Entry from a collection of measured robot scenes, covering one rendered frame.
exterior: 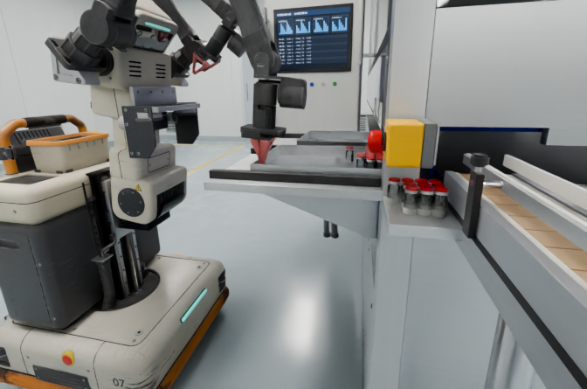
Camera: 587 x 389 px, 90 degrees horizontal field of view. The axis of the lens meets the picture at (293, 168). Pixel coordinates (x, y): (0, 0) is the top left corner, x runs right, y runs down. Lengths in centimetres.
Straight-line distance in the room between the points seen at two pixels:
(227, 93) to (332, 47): 529
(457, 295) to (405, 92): 43
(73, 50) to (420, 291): 99
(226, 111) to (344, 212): 617
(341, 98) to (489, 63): 106
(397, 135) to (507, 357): 33
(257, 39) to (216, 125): 627
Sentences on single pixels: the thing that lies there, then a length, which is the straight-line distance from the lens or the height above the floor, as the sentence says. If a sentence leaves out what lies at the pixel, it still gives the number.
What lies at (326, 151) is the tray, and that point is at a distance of 92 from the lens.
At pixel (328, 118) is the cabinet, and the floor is 93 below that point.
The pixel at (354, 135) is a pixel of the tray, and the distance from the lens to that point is 125.
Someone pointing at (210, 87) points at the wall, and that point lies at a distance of 693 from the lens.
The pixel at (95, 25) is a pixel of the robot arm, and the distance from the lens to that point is 90.
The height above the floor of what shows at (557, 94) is 107.
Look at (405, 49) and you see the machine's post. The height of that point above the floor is 115.
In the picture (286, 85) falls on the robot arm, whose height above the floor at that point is 109.
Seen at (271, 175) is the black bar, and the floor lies 90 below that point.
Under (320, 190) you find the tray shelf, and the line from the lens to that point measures 63.
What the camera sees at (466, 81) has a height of 109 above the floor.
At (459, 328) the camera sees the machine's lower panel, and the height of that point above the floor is 59.
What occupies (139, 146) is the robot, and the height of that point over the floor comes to 92.
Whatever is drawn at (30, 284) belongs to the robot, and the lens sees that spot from 136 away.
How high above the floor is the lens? 108
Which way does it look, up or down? 15 degrees down
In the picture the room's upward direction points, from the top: 1 degrees counter-clockwise
